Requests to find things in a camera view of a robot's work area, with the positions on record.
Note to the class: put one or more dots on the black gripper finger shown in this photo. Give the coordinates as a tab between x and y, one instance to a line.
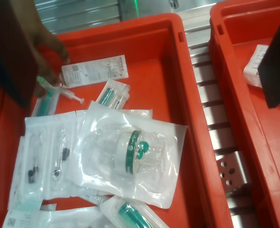
9	47
277	71

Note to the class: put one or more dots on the clear syringe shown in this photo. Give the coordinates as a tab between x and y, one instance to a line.
66	92

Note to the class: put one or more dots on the person right hand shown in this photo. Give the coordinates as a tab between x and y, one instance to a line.
47	47

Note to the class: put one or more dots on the white bandage pack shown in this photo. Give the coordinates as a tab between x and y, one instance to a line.
255	69

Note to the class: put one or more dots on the packed green syringe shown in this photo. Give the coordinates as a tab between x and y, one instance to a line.
130	213
44	107
109	95

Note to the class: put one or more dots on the red plastic crate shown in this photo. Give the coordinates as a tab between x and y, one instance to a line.
268	147
142	47

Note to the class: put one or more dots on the white printed paper packet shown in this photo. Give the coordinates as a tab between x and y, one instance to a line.
94	71

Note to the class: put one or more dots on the clear needle blister pack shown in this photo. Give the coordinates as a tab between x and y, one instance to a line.
47	142

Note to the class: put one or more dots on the flat clear sterile pack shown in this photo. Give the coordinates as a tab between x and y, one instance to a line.
142	113

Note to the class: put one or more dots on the paper pack with green stripe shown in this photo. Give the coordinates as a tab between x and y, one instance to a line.
18	218

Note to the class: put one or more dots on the perforated steel bracket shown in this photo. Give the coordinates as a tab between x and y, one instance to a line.
232	171

